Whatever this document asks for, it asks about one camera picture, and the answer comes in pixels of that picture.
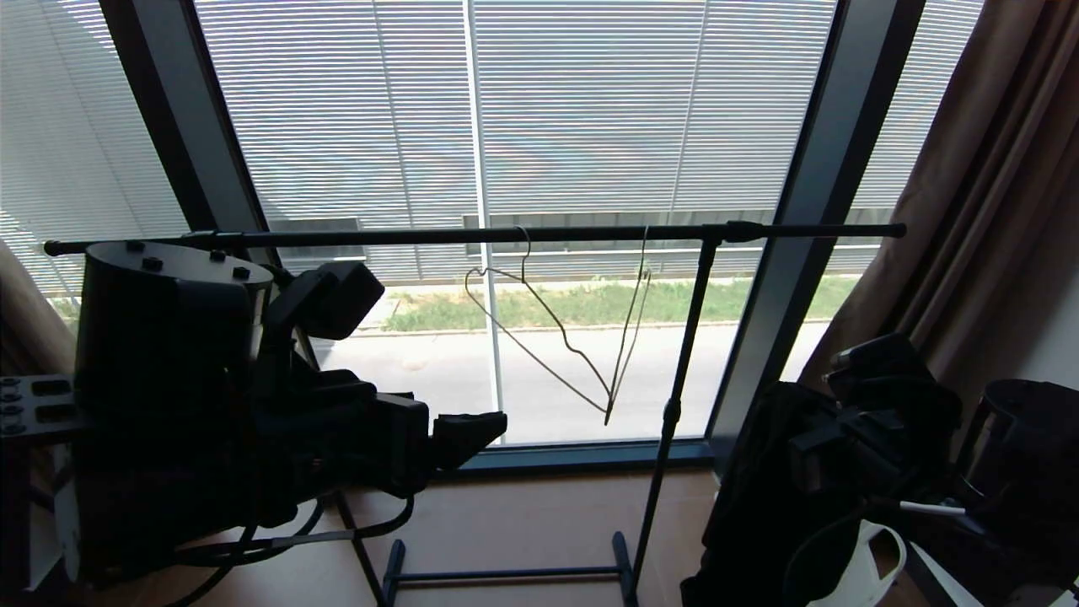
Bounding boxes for black cable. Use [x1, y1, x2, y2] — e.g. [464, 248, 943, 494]
[164, 493, 418, 607]

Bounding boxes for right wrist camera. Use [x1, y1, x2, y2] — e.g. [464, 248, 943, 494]
[826, 333, 920, 397]

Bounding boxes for brown curtain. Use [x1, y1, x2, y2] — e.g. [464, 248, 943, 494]
[797, 0, 1079, 397]
[0, 240, 78, 378]

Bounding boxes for pink clothes hanger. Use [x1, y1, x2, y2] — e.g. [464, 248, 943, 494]
[604, 224, 654, 427]
[464, 226, 613, 416]

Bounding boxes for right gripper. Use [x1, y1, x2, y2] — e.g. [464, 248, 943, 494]
[784, 409, 878, 498]

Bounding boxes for black shorts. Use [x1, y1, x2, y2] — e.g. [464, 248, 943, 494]
[681, 381, 844, 607]

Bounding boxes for window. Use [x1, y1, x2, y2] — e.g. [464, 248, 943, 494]
[0, 0, 987, 473]

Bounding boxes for white laundry basket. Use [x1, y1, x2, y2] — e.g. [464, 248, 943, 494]
[805, 518, 983, 607]

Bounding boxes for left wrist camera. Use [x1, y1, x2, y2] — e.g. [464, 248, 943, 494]
[257, 261, 386, 380]

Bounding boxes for black clothes rack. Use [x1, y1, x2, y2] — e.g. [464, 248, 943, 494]
[44, 221, 907, 607]

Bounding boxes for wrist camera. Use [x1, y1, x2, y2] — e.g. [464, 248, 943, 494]
[257, 261, 386, 380]
[826, 333, 920, 397]

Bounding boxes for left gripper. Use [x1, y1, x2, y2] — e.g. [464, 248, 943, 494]
[320, 384, 508, 500]

